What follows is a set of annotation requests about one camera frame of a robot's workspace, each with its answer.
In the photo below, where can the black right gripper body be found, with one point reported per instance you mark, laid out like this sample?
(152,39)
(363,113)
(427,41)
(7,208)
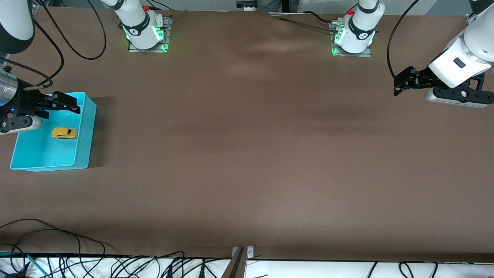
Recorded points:
(26,102)

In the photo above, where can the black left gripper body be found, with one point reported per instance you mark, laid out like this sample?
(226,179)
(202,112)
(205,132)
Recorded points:
(421,75)

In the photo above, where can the yellow beetle toy car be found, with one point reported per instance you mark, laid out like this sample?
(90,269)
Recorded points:
(64,133)

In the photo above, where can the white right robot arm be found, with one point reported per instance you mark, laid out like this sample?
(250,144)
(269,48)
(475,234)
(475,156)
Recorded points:
(139,34)

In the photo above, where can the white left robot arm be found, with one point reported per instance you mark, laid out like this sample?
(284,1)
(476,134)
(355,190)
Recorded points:
(455,67)

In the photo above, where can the turquoise plastic bin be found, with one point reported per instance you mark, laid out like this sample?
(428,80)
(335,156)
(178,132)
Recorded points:
(42,154)

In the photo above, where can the grey metal clamp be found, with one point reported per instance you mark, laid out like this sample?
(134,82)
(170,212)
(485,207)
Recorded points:
(469,19)

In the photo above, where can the silver metal bar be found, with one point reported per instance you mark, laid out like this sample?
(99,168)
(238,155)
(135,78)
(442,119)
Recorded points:
(285,14)

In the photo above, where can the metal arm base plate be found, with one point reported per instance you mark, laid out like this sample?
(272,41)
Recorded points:
(167,27)
(362,55)

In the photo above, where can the metal mount bracket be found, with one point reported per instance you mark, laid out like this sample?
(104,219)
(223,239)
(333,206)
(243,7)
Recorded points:
(237,266)

